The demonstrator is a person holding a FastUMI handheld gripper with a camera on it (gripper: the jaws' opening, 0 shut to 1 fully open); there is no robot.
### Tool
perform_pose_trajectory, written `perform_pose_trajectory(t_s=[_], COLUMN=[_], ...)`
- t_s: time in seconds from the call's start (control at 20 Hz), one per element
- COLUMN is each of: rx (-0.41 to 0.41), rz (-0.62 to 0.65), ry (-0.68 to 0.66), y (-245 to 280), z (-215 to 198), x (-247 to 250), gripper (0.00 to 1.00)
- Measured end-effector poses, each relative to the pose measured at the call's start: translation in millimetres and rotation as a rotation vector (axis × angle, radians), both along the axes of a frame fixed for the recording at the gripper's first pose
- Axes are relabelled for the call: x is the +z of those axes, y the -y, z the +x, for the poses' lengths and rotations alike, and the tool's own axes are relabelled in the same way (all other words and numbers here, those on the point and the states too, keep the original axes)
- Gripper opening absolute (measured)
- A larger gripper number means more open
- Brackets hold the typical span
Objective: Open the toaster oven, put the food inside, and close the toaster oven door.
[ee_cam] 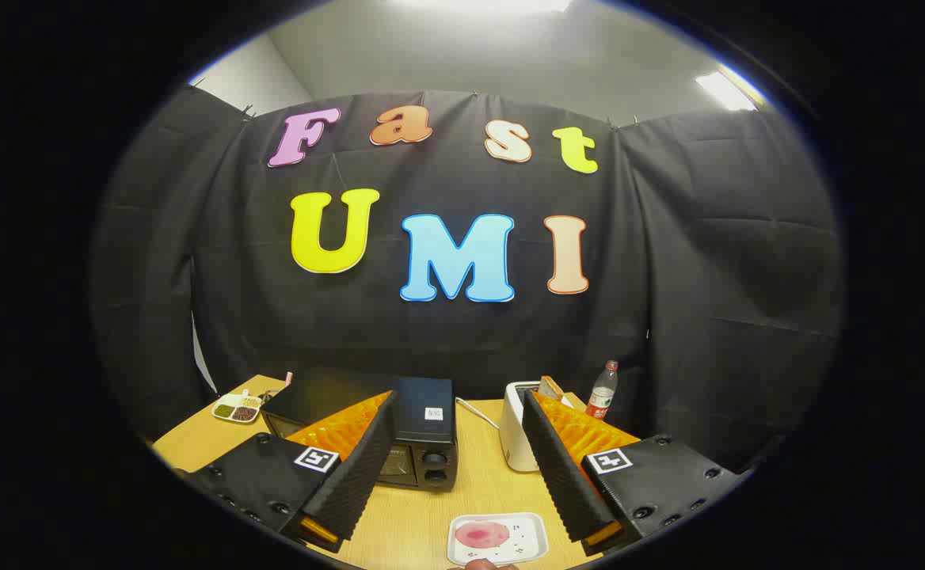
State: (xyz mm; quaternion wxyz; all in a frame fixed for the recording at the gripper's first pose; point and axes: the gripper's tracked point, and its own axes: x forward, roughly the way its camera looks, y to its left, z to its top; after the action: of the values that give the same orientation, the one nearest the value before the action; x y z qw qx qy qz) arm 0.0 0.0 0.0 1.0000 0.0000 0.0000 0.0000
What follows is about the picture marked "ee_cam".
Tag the white pop-up toaster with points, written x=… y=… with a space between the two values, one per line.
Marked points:
x=514 y=435

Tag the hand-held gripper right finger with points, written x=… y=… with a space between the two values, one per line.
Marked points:
x=561 y=475

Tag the white divided dish with beans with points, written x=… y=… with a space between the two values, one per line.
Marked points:
x=237 y=412

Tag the brown bread slice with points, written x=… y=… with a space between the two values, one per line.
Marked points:
x=551 y=388

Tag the pink round food slice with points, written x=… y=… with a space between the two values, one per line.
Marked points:
x=482 y=536

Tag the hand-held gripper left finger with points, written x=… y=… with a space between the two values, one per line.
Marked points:
x=359 y=475

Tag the ceiling light panel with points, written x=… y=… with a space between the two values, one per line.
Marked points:
x=478 y=4
x=724 y=89

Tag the plastic water bottle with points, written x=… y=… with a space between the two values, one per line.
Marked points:
x=601 y=396

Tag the white square plate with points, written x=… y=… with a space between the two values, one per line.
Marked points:
x=526 y=546

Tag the black toaster oven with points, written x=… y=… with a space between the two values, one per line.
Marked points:
x=419 y=396

